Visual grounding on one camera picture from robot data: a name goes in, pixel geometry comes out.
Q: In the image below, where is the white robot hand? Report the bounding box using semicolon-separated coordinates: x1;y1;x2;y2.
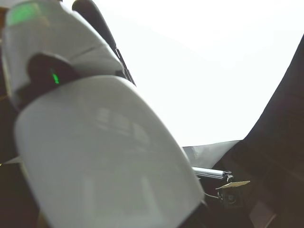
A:
0;0;304;228

